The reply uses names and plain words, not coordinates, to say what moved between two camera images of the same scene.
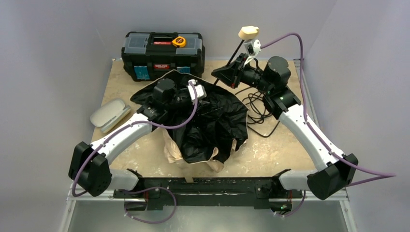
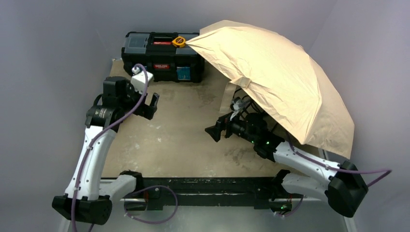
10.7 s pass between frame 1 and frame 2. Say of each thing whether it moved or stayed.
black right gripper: moved
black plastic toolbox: stayed
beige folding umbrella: moved
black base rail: stayed
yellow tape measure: stayed
